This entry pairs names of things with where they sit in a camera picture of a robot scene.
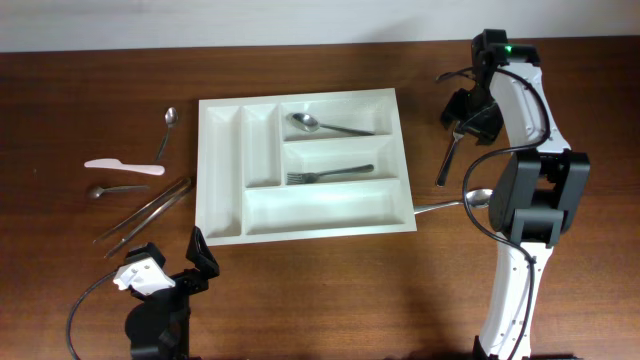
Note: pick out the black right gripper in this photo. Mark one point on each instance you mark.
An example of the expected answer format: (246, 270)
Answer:
(473, 116)

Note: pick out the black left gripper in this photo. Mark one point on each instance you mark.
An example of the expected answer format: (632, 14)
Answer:
(199, 282)

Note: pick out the steel fork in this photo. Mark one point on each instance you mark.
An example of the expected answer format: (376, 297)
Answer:
(296, 178)
(441, 179)

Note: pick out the long steel tongs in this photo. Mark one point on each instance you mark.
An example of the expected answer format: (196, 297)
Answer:
(148, 212)

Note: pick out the large steel spoon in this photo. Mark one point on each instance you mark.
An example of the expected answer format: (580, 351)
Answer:
(478, 198)
(308, 123)

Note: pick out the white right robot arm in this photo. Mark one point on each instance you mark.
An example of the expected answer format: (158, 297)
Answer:
(537, 195)

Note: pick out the small steel teaspoon lower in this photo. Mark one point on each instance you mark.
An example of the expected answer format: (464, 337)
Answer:
(97, 191)

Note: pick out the small steel teaspoon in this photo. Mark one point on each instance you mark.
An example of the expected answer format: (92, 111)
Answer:
(97, 191)
(171, 118)

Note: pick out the small steel teaspoon upper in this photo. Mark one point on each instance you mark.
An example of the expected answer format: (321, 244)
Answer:
(171, 118)

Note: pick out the white plastic cutlery tray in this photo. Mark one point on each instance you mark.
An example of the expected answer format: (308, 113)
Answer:
(246, 146)

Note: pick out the steel fork in tray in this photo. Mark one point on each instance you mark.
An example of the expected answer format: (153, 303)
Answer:
(296, 178)

